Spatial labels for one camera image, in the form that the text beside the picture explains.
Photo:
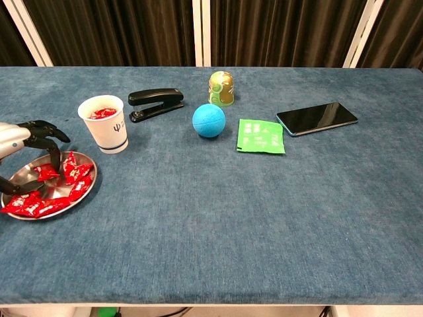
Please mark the blue table cloth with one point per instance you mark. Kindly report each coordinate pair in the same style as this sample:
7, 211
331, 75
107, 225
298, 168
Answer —
211, 214

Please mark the round metal plate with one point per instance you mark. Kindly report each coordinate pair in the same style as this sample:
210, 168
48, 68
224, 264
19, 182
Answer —
26, 175

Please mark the green sachet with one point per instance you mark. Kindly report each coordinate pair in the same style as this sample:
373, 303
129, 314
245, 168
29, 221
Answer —
261, 137

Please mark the white paper cup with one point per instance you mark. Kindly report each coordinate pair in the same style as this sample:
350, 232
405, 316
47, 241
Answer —
109, 135

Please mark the blue foam ball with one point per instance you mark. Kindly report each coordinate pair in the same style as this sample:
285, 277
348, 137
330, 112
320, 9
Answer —
209, 120

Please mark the white frame post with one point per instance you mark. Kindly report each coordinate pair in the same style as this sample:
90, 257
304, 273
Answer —
29, 36
361, 36
201, 33

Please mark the red candy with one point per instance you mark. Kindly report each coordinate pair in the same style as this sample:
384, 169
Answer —
110, 112
96, 115

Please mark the green gold domed tin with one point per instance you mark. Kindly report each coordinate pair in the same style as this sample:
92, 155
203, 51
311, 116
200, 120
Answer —
221, 89

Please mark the bright green object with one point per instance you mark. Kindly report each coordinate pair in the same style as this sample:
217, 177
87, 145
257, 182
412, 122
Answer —
108, 312

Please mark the black smartphone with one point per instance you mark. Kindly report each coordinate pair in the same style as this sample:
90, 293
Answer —
317, 118

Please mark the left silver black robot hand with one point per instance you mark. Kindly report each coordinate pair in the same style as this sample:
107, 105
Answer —
13, 135

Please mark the black stapler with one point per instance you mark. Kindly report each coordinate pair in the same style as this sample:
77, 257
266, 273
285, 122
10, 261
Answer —
155, 95

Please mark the black pleated curtain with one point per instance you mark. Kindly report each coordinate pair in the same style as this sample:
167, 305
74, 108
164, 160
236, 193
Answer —
284, 33
10, 39
396, 36
115, 33

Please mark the heap of red candies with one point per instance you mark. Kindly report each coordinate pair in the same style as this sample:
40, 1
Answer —
77, 171

